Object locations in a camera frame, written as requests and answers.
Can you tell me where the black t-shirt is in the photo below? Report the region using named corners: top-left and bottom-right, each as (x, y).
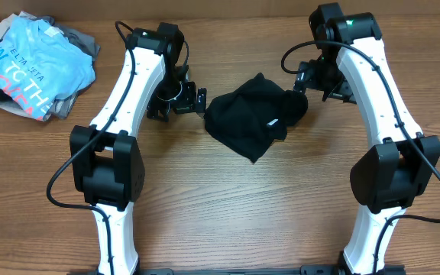
top-left (204, 73), bottom-right (308, 163)

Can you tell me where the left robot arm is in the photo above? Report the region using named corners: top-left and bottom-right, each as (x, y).
top-left (70, 22), bottom-right (207, 274)

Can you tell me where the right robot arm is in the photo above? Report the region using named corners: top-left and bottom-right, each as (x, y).
top-left (293, 3), bottom-right (440, 274)

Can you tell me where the grey folded garment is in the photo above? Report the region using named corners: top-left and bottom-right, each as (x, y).
top-left (19, 12), bottom-right (100, 120)

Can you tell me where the light blue printed t-shirt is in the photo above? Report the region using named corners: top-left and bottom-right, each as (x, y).
top-left (0, 17), bottom-right (95, 121)

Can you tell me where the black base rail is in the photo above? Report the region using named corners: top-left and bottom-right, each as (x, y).
top-left (66, 263), bottom-right (407, 275)

